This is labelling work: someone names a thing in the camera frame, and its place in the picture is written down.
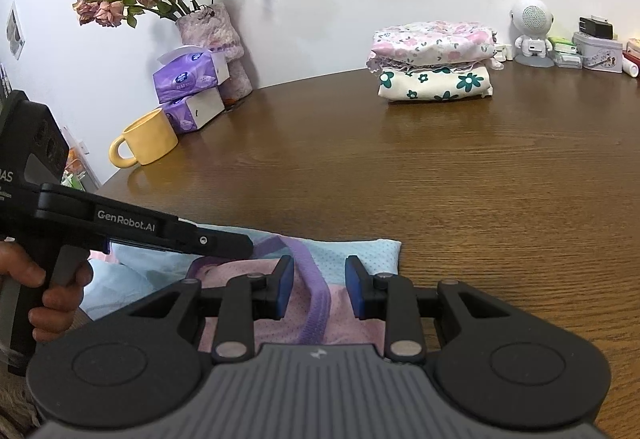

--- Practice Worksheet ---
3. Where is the green floral folded cloth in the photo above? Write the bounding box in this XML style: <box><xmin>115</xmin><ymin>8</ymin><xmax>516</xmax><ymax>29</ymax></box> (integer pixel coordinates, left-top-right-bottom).
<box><xmin>377</xmin><ymin>65</ymin><xmax>495</xmax><ymax>103</ymax></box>

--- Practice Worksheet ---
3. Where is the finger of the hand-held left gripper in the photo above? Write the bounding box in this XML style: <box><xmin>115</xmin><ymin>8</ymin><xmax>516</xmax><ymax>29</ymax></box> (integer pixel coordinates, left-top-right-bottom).
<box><xmin>155</xmin><ymin>218</ymin><xmax>255</xmax><ymax>263</ymax></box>

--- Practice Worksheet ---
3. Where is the white robot speaker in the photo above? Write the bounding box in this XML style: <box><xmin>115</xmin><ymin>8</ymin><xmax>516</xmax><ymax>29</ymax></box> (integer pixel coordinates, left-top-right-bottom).
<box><xmin>509</xmin><ymin>0</ymin><xmax>556</xmax><ymax>68</ymax></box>

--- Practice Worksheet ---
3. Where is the purple tissue pack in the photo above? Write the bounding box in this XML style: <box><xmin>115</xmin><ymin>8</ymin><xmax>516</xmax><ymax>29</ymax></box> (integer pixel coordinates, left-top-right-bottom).
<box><xmin>152</xmin><ymin>46</ymin><xmax>231</xmax><ymax>104</ymax></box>
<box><xmin>160</xmin><ymin>86</ymin><xmax>226</xmax><ymax>135</ymax></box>

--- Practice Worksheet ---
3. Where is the fuzzy purple vase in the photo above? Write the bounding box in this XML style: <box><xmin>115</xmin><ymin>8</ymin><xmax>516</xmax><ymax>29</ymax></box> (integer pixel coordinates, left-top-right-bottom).
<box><xmin>175</xmin><ymin>2</ymin><xmax>254</xmax><ymax>111</ymax></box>

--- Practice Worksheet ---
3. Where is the yellow mug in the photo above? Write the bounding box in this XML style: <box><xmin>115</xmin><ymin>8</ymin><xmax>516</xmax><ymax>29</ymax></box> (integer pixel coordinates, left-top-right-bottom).
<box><xmin>109</xmin><ymin>108</ymin><xmax>179</xmax><ymax>168</ymax></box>

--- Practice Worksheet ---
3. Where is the black charger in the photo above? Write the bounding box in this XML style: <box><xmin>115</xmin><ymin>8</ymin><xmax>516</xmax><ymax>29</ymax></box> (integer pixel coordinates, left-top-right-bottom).
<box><xmin>578</xmin><ymin>15</ymin><xmax>615</xmax><ymax>40</ymax></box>

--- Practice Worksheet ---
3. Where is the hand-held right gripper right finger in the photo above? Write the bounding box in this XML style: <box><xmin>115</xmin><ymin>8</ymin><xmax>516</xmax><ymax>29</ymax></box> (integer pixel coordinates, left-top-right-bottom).
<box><xmin>345</xmin><ymin>255</ymin><xmax>511</xmax><ymax>364</ymax></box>

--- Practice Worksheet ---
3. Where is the clear display rack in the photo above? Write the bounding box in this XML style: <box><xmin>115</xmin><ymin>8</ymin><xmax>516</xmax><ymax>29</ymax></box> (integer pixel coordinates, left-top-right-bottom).
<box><xmin>60</xmin><ymin>126</ymin><xmax>101</xmax><ymax>193</ymax></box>

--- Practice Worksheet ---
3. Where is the green white box stack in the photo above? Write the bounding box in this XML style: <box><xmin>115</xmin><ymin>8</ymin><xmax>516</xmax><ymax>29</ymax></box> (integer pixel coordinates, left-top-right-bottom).
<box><xmin>547</xmin><ymin>36</ymin><xmax>584</xmax><ymax>69</ymax></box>

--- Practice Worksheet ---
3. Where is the person's left hand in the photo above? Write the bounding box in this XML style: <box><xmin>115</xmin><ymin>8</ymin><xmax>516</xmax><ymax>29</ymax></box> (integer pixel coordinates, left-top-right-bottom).
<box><xmin>0</xmin><ymin>240</ymin><xmax>94</xmax><ymax>345</ymax></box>

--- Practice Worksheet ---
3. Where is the grey wall photo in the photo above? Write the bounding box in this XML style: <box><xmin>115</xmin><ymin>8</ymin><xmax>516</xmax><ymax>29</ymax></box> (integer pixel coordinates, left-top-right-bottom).
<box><xmin>6</xmin><ymin>2</ymin><xmax>26</xmax><ymax>60</ymax></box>

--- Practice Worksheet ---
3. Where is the grey printed tin box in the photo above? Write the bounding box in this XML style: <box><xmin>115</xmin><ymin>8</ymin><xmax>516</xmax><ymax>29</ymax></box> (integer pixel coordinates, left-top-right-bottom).
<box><xmin>571</xmin><ymin>32</ymin><xmax>626</xmax><ymax>75</ymax></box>

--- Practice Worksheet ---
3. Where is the pink blue mesh shirt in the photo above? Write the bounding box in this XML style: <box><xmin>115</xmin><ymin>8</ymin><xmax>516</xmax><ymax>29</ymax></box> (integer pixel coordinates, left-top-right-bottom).
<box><xmin>80</xmin><ymin>219</ymin><xmax>403</xmax><ymax>356</ymax></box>

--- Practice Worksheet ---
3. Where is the pink floral folded cloth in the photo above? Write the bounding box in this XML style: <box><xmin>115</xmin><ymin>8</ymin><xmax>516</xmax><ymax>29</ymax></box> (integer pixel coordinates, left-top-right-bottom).
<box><xmin>367</xmin><ymin>20</ymin><xmax>499</xmax><ymax>75</ymax></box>

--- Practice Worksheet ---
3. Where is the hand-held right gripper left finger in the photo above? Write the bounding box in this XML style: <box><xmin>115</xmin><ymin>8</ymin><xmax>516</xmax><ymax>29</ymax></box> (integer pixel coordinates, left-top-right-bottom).
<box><xmin>129</xmin><ymin>255</ymin><xmax>296</xmax><ymax>364</ymax></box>

